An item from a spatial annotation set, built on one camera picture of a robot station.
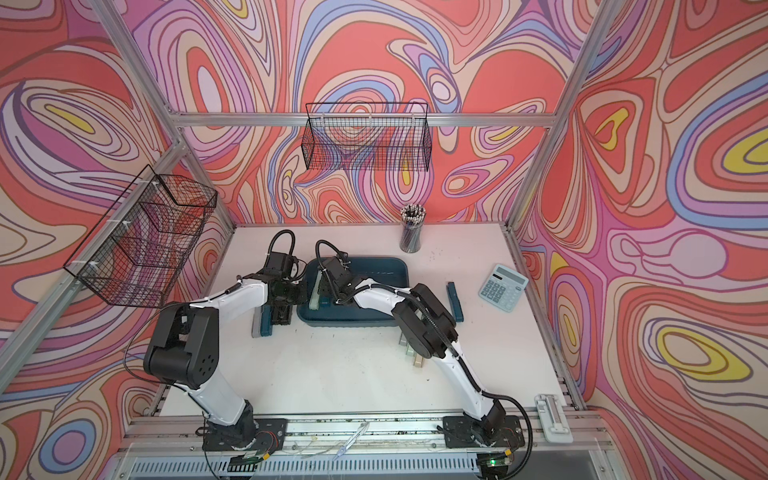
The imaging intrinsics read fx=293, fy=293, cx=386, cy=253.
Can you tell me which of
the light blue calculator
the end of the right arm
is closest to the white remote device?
the light blue calculator

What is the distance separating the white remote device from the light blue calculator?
278mm

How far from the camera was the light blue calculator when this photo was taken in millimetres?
979

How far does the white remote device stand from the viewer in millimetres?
733

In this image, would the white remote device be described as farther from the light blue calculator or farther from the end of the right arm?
the end of the right arm
